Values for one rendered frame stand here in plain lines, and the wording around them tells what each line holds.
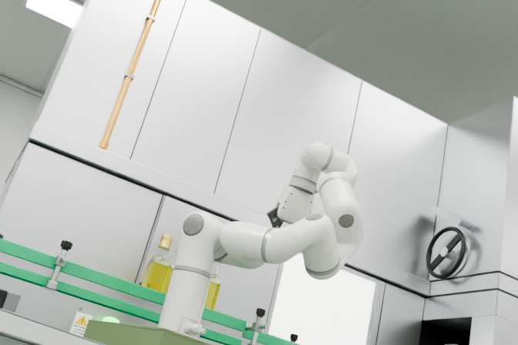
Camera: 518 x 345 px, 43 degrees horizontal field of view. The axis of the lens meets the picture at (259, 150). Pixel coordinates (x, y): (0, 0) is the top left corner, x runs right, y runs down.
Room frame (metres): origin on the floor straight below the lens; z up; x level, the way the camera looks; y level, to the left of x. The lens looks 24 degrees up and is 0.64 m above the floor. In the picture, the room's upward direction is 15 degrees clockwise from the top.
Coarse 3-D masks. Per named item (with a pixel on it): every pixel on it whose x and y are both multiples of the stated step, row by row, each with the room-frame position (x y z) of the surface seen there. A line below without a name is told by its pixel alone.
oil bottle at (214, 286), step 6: (216, 276) 2.02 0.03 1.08; (210, 282) 2.01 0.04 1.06; (216, 282) 2.02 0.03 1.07; (210, 288) 2.01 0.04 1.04; (216, 288) 2.02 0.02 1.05; (210, 294) 2.02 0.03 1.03; (216, 294) 2.02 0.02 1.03; (210, 300) 2.02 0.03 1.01; (216, 300) 2.03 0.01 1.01; (204, 306) 2.01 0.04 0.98; (210, 306) 2.02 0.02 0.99
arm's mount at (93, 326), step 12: (96, 324) 1.56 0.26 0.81; (108, 324) 1.53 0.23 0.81; (120, 324) 1.50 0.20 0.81; (132, 324) 1.48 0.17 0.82; (84, 336) 1.58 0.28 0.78; (96, 336) 1.55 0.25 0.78; (108, 336) 1.52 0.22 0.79; (120, 336) 1.49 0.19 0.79; (132, 336) 1.47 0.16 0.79; (144, 336) 1.44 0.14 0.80; (156, 336) 1.41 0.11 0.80; (168, 336) 1.42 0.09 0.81; (180, 336) 1.44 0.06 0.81
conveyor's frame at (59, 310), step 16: (0, 288) 1.68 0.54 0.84; (16, 288) 1.69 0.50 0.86; (32, 288) 1.71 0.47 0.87; (32, 304) 1.71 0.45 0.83; (48, 304) 1.73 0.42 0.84; (64, 304) 1.74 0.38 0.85; (80, 304) 1.75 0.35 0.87; (96, 304) 1.77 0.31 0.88; (48, 320) 1.73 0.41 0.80; (64, 320) 1.75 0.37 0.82; (80, 320) 1.76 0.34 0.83; (128, 320) 1.81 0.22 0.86; (144, 320) 1.82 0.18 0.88
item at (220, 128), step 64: (128, 0) 1.98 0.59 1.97; (192, 0) 2.07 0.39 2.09; (64, 64) 1.94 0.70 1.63; (128, 64) 2.01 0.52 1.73; (192, 64) 2.10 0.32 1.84; (256, 64) 2.18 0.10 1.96; (320, 64) 2.29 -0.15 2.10; (64, 128) 1.97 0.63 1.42; (128, 128) 2.04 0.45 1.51; (192, 128) 2.12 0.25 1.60; (256, 128) 2.21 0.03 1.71; (320, 128) 2.31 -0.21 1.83; (384, 128) 2.42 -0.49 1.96; (64, 192) 2.00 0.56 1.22; (128, 192) 2.07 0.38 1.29; (192, 192) 2.13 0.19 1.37; (256, 192) 2.24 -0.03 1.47; (384, 192) 2.44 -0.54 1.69; (128, 256) 2.09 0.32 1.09; (384, 256) 2.46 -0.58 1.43; (384, 320) 2.48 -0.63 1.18
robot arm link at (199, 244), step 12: (192, 216) 1.54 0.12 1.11; (204, 216) 1.53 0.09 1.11; (180, 228) 1.57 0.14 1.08; (192, 228) 1.54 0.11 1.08; (204, 228) 1.53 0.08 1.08; (216, 228) 1.55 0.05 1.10; (180, 240) 1.56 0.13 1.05; (192, 240) 1.54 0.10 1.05; (204, 240) 1.53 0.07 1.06; (216, 240) 1.56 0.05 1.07; (180, 252) 1.56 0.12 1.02; (192, 252) 1.54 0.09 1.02; (204, 252) 1.54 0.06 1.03; (216, 252) 1.61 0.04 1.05; (180, 264) 1.55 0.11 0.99; (192, 264) 1.54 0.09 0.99; (204, 264) 1.55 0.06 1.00
